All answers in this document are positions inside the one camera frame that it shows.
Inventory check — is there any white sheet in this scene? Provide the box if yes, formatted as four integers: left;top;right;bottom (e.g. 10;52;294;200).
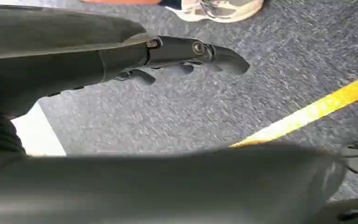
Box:
10;102;67;157

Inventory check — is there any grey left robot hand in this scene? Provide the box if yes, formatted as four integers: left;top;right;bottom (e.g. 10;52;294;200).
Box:
0;4;348;224

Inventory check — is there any orange strip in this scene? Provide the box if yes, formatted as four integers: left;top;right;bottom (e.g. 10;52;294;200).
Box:
79;0;162;5

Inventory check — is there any yellow floor tape strip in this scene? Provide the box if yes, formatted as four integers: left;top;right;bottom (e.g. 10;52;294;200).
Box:
230;69;358;148

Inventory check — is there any dark grey rounded robot part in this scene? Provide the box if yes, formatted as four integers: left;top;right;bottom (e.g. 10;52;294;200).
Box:
313;197;358;224

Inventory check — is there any person's pale shoe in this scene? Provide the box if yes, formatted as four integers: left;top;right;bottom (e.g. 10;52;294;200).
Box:
166;0;264;24

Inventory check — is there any person's leg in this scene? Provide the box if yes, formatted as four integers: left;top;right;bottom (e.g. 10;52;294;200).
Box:
158;0;183;10

